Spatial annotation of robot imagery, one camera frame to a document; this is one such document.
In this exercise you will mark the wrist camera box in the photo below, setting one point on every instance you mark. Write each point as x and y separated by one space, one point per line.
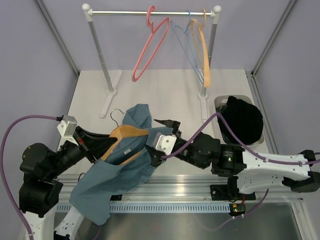
67 127
164 143

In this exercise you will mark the beige plastic hanger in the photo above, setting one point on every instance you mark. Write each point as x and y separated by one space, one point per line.
199 42

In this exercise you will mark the brown wooden hanger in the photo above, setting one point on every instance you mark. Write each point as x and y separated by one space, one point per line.
123 132

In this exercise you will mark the white metal clothes rack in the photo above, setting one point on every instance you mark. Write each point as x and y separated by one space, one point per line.
138 41

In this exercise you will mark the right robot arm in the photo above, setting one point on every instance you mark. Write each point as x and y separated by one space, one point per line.
246 170

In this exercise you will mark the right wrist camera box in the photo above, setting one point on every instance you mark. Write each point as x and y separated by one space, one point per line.
164 143

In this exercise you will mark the slotted cable duct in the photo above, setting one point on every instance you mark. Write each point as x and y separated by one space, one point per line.
175 207

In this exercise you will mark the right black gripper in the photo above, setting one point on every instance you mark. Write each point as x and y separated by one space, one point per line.
156 160

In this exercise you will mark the blue-grey t shirt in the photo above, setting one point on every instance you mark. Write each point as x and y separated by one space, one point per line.
128 166

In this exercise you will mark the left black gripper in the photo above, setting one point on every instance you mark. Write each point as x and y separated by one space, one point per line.
97 144

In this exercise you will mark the black garment in basket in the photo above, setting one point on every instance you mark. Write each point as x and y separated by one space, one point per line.
241 122

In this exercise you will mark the blue wire hanger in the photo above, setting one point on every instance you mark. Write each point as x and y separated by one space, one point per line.
187 49

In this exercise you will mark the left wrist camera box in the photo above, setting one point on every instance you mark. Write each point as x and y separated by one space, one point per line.
67 127

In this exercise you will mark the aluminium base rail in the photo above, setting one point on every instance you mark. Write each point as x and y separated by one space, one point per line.
177 188

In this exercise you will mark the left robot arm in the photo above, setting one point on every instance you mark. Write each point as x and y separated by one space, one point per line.
39 193

